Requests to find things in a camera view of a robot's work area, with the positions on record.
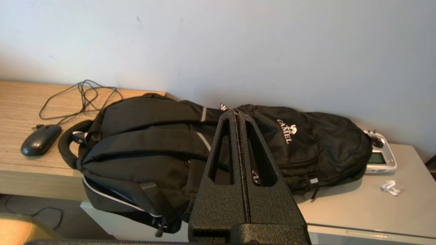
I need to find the black floor cable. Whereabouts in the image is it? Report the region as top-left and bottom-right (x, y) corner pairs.
(5, 195), (65, 230)

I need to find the black computer mouse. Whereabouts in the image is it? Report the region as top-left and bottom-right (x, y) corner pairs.
(21, 124), (63, 157)

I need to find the yellowish tan chair back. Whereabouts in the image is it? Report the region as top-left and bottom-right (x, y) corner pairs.
(0, 213), (65, 245)

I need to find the white remote controller with screen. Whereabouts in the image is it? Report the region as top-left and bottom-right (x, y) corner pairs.
(362, 129), (398, 175)

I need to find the large black grey-striped backpack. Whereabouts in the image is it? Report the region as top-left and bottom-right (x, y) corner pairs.
(58, 93), (232, 238)

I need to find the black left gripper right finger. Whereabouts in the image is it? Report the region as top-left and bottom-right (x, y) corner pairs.
(237, 111), (311, 245)

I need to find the black Camel logo backpack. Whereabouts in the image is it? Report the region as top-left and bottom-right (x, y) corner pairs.
(235, 104), (373, 201)

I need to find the light wooden desk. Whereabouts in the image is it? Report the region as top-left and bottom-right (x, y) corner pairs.
(0, 80), (167, 201)

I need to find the crumpled white paper scrap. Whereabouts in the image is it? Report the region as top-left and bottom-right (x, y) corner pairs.
(380, 180), (404, 196)

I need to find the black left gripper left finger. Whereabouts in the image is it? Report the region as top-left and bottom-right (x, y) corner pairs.
(188, 109), (251, 243)

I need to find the black mouse cable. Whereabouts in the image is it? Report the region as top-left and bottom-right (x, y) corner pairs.
(31, 79), (124, 130)

